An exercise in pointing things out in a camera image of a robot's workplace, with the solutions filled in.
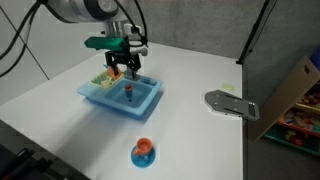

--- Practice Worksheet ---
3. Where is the black stand pole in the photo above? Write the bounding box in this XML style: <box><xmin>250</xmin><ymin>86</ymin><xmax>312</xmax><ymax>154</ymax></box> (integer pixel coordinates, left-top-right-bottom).
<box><xmin>236</xmin><ymin>0</ymin><xmax>278</xmax><ymax>65</ymax></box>

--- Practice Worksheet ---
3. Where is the beige toy dish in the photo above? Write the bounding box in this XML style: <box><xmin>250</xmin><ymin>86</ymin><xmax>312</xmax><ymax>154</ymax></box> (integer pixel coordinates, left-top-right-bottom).
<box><xmin>100</xmin><ymin>78</ymin><xmax>113</xmax><ymax>87</ymax></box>

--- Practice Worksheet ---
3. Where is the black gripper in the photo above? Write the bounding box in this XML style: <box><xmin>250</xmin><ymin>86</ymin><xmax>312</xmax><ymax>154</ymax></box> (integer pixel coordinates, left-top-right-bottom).
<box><xmin>105</xmin><ymin>49</ymin><xmax>142</xmax><ymax>80</ymax></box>

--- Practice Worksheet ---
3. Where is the blue saucer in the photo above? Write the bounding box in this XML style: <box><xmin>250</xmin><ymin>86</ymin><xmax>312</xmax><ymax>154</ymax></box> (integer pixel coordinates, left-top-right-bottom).
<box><xmin>130</xmin><ymin>145</ymin><xmax>157</xmax><ymax>169</ymax></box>

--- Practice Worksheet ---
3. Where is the blue bin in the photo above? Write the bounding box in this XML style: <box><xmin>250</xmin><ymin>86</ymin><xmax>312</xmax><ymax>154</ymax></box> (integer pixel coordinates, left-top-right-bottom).
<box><xmin>309</xmin><ymin>44</ymin><xmax>320</xmax><ymax>73</ymax></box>

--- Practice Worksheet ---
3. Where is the grey metal mounting plate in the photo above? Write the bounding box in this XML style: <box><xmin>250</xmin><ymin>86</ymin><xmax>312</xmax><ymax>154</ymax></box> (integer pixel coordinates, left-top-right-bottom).
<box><xmin>204</xmin><ymin>89</ymin><xmax>260</xmax><ymax>122</ymax></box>

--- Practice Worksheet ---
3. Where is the green wrist camera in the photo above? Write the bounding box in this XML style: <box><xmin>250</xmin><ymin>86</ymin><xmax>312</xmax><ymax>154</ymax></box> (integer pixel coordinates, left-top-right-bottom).
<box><xmin>84</xmin><ymin>35</ymin><xmax>130</xmax><ymax>52</ymax></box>

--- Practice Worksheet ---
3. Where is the blue toy sink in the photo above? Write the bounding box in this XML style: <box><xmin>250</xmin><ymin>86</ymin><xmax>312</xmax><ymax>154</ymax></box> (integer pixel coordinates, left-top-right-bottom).
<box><xmin>77</xmin><ymin>68</ymin><xmax>163</xmax><ymax>121</ymax></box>

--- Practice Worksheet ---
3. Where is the black equipment frame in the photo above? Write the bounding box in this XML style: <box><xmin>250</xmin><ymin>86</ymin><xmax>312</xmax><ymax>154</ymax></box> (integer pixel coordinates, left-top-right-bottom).
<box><xmin>0</xmin><ymin>143</ymin><xmax>91</xmax><ymax>180</ymax></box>

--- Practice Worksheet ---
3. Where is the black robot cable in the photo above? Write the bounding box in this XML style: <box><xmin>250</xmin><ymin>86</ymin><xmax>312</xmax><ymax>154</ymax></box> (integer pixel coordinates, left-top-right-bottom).
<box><xmin>0</xmin><ymin>0</ymin><xmax>44</xmax><ymax>79</ymax></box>

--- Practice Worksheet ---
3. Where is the toy shelf with colourful toys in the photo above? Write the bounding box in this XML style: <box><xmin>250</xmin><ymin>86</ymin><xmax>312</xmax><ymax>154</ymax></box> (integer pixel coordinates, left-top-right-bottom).
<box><xmin>263</xmin><ymin>81</ymin><xmax>320</xmax><ymax>157</ymax></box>

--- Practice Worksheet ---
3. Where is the pale yellow sticky note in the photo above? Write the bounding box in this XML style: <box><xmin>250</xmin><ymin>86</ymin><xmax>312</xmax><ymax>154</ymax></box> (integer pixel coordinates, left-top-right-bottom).
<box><xmin>221</xmin><ymin>83</ymin><xmax>235</xmax><ymax>93</ymax></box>

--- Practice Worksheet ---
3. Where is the yellow toy dish rack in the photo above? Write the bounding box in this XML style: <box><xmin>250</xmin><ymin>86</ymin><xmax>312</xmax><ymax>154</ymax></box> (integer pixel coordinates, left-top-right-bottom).
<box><xmin>90</xmin><ymin>69</ymin><xmax>125</xmax><ymax>90</ymax></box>

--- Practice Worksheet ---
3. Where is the orange mug with handle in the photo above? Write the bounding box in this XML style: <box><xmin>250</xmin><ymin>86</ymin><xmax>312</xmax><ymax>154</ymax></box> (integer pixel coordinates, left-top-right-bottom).
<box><xmin>133</xmin><ymin>137</ymin><xmax>154</xmax><ymax>158</ymax></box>

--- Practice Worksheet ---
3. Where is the brown cardboard box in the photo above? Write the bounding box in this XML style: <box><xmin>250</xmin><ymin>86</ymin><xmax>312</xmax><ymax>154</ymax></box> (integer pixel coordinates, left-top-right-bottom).
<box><xmin>250</xmin><ymin>55</ymin><xmax>320</xmax><ymax>143</ymax></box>

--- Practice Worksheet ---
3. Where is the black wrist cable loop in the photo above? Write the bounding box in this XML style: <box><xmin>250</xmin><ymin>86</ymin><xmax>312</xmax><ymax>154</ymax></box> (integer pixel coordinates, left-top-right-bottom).
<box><xmin>113</xmin><ymin>0</ymin><xmax>150</xmax><ymax>48</ymax></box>

